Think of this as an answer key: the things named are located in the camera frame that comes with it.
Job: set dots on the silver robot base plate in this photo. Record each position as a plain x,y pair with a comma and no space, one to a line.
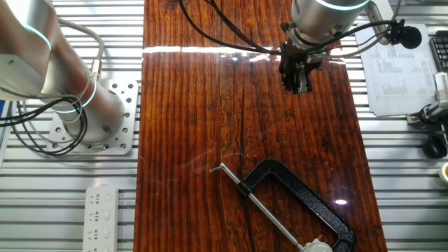
129,105

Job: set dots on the white power strip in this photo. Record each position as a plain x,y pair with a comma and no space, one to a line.
101,217

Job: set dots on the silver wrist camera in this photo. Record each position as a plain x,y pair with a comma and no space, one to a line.
379,21

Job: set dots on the black computer mouse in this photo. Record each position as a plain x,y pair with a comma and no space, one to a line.
434,147

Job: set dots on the black C-clamp with steel screw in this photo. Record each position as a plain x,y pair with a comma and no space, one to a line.
308,199

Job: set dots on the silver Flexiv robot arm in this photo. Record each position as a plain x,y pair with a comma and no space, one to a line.
98,112

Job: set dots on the printed white paper sheets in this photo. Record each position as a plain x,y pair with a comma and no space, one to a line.
395,80

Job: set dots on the brown wooden board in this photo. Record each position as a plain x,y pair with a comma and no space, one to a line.
210,122

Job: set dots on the grey metal clamp mount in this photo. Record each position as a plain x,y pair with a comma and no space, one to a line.
432,112

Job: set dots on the white plug-in lamp socket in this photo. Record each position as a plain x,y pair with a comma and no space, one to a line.
318,246

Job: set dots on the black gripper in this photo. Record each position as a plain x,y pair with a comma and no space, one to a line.
297,61

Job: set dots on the black foam microphone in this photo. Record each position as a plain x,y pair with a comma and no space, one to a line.
407,36

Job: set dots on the cream round tape roll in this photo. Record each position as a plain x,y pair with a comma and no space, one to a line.
444,173

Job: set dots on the grey ribbed handheld device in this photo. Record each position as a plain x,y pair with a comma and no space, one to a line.
442,87

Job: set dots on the black computer keyboard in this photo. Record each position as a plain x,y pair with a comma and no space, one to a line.
440,52

